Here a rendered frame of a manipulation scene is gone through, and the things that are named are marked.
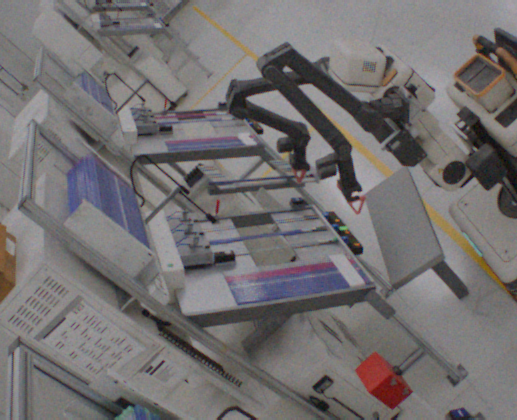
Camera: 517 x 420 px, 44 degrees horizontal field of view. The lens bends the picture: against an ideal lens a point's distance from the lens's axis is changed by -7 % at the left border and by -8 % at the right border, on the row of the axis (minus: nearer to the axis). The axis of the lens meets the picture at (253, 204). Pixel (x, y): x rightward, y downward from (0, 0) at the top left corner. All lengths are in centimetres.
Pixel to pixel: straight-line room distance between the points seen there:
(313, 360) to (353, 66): 113
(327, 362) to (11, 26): 827
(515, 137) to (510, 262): 59
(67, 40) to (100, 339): 501
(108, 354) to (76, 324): 17
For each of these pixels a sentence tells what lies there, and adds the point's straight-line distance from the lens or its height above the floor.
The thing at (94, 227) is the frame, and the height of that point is 162.
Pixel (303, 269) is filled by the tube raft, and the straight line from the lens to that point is 258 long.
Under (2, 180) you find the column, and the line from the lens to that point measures 569.
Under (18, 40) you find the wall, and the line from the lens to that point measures 1018.
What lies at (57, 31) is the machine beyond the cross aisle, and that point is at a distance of 699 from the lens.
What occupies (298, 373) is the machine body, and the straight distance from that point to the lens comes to 268.
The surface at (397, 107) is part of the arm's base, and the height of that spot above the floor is 121.
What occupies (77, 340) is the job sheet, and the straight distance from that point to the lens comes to 233.
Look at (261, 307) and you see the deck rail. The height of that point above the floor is 101.
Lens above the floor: 239
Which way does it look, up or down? 29 degrees down
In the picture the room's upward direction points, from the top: 48 degrees counter-clockwise
